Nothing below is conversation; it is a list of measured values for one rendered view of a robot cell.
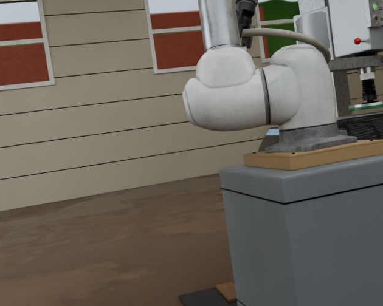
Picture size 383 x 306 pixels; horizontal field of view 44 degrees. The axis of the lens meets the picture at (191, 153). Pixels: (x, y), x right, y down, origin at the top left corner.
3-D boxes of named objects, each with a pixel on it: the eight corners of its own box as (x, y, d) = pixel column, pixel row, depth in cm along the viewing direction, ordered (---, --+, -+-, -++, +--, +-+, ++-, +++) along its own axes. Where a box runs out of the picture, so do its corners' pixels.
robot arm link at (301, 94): (345, 122, 120) (334, 34, 119) (273, 132, 121) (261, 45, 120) (330, 122, 136) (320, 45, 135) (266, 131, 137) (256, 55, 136)
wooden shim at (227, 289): (214, 288, 267) (214, 285, 267) (231, 283, 269) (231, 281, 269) (229, 302, 243) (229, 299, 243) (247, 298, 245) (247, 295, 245)
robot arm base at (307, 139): (371, 139, 127) (368, 118, 126) (307, 151, 116) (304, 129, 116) (322, 142, 143) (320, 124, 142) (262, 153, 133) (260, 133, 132)
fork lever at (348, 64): (376, 67, 262) (375, 58, 262) (409, 61, 246) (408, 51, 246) (290, 77, 223) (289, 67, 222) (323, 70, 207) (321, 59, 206)
